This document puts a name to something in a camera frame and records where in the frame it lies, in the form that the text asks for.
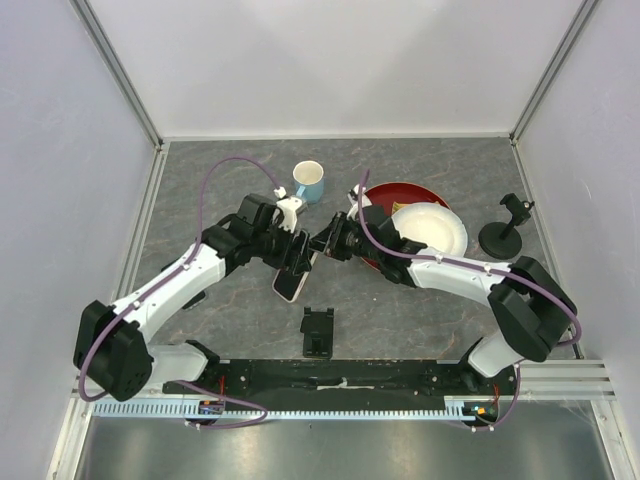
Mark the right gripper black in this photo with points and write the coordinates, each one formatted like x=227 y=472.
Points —
x=328 y=239

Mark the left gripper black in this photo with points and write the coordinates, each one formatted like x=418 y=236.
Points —
x=295 y=260

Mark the phone with beige case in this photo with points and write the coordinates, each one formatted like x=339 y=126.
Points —
x=288 y=286

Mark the black folding phone stand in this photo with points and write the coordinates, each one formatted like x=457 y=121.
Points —
x=317 y=327

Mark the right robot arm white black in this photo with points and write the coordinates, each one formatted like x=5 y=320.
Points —
x=532 y=311

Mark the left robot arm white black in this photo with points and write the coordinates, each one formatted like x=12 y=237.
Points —
x=114 y=353

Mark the dark phone with grey case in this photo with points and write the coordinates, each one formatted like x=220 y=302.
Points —
x=194 y=301

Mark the black round-base phone holder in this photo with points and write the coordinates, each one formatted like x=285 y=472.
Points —
x=501 y=240

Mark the blue mug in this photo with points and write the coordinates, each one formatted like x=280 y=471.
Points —
x=309 y=181

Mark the red round tray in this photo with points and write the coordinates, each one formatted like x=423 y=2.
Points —
x=385 y=192

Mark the yellow item on tray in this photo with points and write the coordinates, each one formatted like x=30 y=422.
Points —
x=397 y=206

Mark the white paper plate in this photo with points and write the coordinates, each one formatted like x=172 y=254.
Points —
x=434 y=225

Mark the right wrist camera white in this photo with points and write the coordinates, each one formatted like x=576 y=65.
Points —
x=353 y=196

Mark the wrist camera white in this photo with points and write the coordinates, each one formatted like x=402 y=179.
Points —
x=288 y=208
x=353 y=196

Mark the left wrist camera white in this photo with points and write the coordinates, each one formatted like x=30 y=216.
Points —
x=288 y=208

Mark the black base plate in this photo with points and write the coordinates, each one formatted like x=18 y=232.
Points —
x=350 y=383

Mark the grey slotted cable duct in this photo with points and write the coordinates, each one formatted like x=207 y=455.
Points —
x=194 y=409

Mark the aluminium frame rail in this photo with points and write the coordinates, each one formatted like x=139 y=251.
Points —
x=557 y=380

